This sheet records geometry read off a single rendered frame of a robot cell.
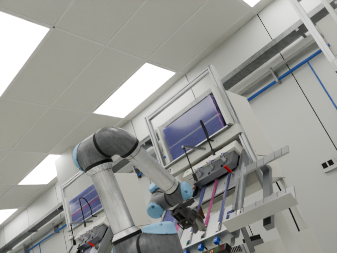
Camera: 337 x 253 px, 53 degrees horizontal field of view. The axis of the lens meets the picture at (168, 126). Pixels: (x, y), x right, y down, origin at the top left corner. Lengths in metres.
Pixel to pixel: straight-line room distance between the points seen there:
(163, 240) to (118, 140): 0.39
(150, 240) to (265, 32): 3.28
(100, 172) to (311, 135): 2.69
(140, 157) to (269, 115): 2.69
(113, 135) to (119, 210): 0.28
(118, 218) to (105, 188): 0.12
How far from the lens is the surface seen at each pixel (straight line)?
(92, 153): 1.32
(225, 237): 1.81
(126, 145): 1.28
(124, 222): 1.29
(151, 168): 1.35
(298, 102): 3.76
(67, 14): 3.37
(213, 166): 2.28
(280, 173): 2.60
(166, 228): 1.21
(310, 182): 3.66
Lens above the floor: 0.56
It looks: 24 degrees up
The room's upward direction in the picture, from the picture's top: 20 degrees counter-clockwise
